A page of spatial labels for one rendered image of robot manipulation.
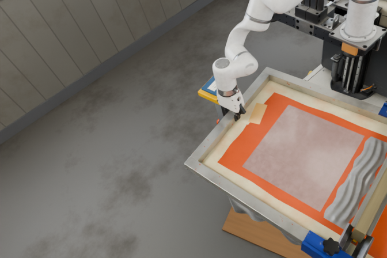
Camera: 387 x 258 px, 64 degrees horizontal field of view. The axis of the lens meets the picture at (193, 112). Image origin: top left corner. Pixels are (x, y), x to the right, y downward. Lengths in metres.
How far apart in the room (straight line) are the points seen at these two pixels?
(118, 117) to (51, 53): 0.87
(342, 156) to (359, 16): 0.51
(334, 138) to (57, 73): 2.68
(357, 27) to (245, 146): 0.61
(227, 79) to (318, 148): 0.42
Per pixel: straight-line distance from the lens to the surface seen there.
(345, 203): 1.13
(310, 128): 1.27
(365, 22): 1.33
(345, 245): 1.06
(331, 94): 1.33
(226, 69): 1.06
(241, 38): 1.14
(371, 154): 1.23
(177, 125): 2.63
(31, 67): 3.23
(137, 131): 2.75
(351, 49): 1.38
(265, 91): 1.39
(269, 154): 1.20
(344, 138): 1.26
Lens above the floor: 2.00
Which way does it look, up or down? 48 degrees down
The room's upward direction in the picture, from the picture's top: 21 degrees counter-clockwise
